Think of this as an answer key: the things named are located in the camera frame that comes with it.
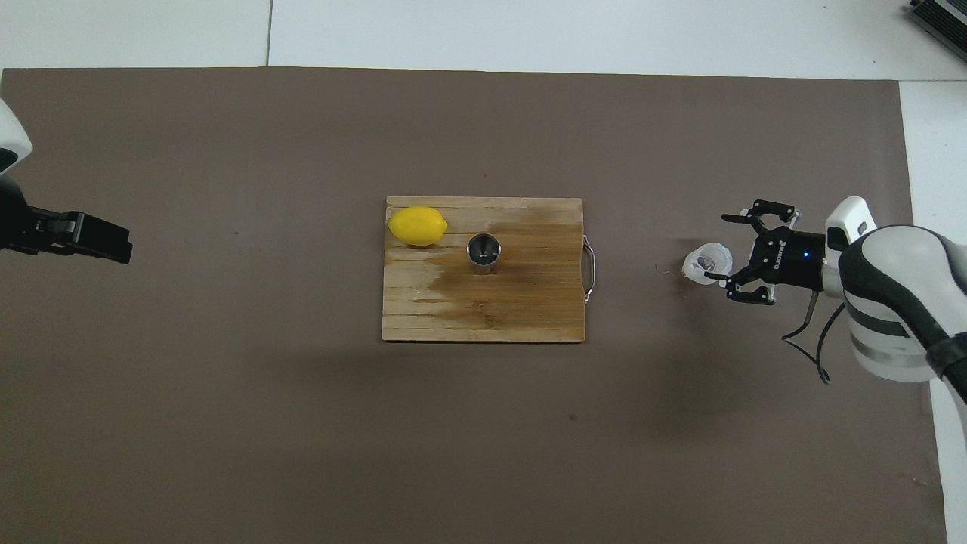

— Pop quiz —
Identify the yellow lemon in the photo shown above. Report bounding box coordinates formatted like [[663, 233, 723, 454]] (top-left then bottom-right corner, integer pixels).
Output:
[[387, 206, 450, 248]]

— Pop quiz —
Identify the clear plastic cup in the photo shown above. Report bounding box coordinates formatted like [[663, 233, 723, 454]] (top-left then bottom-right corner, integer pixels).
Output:
[[681, 241, 734, 286]]

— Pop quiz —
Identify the wooden cutting board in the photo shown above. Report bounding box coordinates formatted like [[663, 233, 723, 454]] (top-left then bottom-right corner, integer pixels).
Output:
[[381, 196, 598, 345]]

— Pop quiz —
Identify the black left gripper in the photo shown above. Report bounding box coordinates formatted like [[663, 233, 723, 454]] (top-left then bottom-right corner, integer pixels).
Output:
[[0, 175, 134, 264]]

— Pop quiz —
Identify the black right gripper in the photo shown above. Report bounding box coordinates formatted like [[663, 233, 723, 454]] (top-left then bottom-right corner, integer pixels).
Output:
[[703, 199, 829, 306]]

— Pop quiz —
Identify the steel double jigger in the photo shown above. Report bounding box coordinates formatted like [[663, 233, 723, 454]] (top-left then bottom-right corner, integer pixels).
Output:
[[466, 233, 504, 272]]

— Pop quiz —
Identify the brown table mat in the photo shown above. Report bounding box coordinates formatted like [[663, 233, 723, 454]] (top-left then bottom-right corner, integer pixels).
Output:
[[0, 66, 950, 544]]

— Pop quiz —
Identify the grey ribbed metal device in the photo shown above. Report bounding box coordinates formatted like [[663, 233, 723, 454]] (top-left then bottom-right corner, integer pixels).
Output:
[[905, 0, 967, 63]]

